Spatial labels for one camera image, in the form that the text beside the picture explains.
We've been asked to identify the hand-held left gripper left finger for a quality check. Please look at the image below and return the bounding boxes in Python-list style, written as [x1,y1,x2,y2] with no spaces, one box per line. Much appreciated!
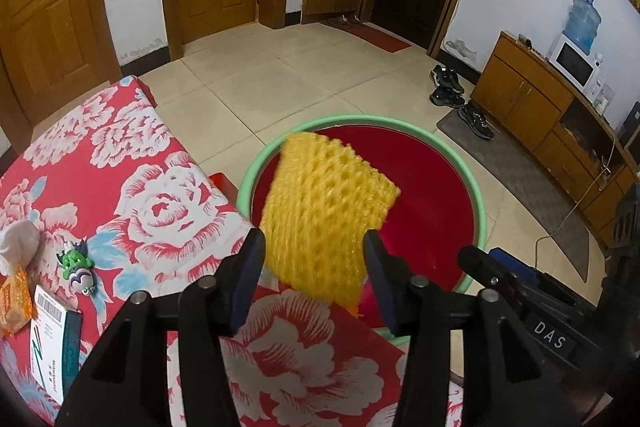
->
[54,228,267,427]

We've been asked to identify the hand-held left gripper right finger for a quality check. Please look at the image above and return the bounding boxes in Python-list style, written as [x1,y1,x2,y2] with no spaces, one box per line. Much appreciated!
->
[362,229,583,427]

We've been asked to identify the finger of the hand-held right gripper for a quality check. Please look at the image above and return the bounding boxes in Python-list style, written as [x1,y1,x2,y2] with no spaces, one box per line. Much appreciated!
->
[489,248,556,303]
[457,246,531,315]

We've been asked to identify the yellow foam fruit net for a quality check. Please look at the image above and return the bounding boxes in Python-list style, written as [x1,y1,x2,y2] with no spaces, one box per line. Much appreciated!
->
[260,132,401,310]

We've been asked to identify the red basin with green rim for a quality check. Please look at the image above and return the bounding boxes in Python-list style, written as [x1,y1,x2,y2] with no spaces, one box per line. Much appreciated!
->
[236,114,488,348]

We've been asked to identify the grey floor mat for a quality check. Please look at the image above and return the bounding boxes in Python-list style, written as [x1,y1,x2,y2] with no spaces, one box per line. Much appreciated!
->
[436,107,591,283]

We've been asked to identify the red floral tablecloth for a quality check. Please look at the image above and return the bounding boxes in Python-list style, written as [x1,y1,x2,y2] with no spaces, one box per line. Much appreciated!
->
[0,76,463,427]

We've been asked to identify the wooden sideboard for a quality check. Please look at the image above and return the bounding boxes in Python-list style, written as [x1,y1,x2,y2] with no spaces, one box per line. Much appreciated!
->
[470,31,640,248]

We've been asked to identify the green toy figure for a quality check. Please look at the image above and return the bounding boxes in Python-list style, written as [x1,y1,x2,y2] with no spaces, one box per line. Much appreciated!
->
[57,241,96,295]

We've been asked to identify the white teal medicine box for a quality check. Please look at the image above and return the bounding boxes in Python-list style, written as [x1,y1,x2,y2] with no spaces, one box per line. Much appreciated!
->
[27,284,83,408]

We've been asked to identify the white microwave oven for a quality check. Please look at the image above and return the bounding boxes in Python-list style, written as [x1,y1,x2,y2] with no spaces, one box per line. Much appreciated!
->
[549,34,601,90]

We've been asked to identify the white crumpled tissue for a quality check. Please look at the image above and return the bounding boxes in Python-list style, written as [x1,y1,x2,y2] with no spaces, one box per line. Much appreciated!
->
[0,221,41,275]

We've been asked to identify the orange snack packet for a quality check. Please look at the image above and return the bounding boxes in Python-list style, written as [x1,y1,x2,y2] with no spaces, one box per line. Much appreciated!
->
[0,267,32,337]

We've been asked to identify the red doormat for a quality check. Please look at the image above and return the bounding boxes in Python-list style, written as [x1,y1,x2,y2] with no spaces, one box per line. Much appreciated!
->
[345,23,412,54]

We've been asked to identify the blue water jug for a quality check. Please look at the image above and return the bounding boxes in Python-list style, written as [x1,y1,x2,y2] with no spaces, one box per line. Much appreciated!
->
[565,0,600,55]

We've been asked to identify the brown slippers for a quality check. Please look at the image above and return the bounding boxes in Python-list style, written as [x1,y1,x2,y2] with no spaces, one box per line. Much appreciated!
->
[327,13,366,28]

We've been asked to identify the brown wooden panel door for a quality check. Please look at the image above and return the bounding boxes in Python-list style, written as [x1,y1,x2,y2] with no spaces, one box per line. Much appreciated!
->
[0,0,123,128]

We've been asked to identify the white power cable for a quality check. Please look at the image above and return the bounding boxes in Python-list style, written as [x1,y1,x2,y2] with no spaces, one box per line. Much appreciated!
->
[534,132,617,268]

